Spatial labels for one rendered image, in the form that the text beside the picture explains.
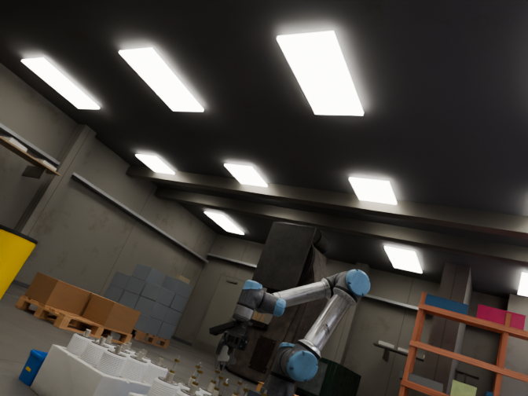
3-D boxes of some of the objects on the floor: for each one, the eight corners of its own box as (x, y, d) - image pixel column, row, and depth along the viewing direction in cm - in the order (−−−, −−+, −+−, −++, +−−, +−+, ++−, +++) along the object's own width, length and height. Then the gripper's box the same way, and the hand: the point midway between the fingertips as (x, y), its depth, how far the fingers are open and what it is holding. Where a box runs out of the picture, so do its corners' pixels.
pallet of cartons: (85, 325, 520) (100, 295, 533) (129, 346, 487) (144, 313, 500) (12, 306, 428) (33, 269, 441) (61, 328, 395) (82, 289, 409)
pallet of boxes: (166, 348, 688) (193, 286, 725) (138, 340, 627) (169, 273, 664) (121, 328, 743) (148, 271, 780) (91, 319, 682) (122, 258, 719)
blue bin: (74, 387, 196) (86, 362, 200) (86, 396, 189) (99, 369, 193) (15, 376, 175) (30, 348, 179) (26, 386, 168) (42, 356, 172)
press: (199, 361, 701) (260, 208, 800) (236, 372, 800) (286, 235, 899) (274, 394, 620) (331, 220, 719) (304, 401, 719) (351, 247, 819)
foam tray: (105, 400, 195) (122, 361, 201) (156, 436, 171) (174, 390, 177) (29, 387, 167) (52, 343, 173) (78, 428, 143) (102, 375, 149)
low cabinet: (351, 416, 874) (361, 375, 902) (324, 409, 726) (337, 362, 754) (268, 379, 985) (280, 346, 1012) (229, 368, 836) (244, 328, 864)
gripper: (244, 317, 161) (224, 373, 154) (257, 324, 170) (238, 377, 162) (227, 312, 166) (206, 365, 158) (240, 318, 174) (221, 369, 167)
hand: (218, 365), depth 162 cm, fingers open, 3 cm apart
